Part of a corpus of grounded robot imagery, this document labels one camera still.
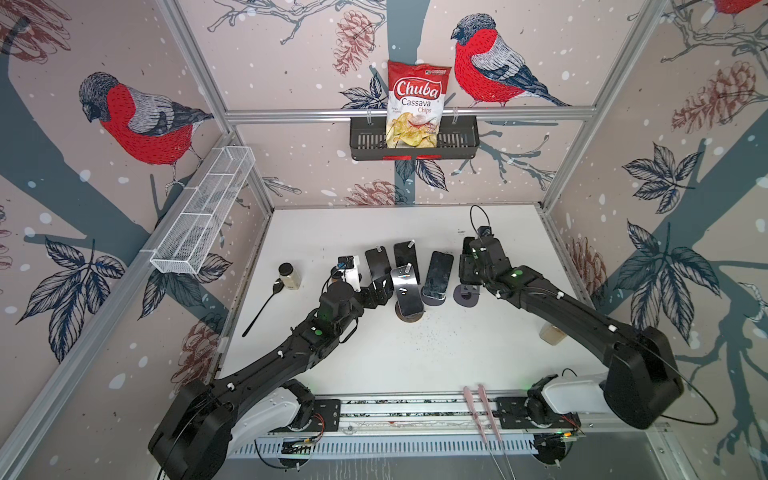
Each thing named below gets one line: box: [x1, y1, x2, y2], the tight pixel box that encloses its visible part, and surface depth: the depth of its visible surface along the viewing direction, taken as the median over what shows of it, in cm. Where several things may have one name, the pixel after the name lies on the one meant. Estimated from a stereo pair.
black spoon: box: [242, 278, 285, 337], surface depth 96 cm
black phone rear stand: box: [394, 240, 421, 285], surface depth 95 cm
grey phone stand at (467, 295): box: [453, 284, 481, 308], surface depth 97 cm
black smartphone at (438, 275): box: [422, 251, 454, 300], surface depth 92 cm
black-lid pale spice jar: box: [278, 262, 301, 290], surface depth 94 cm
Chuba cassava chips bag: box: [386, 60, 452, 149], surface depth 86 cm
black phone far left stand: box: [365, 246, 394, 288], surface depth 93 cm
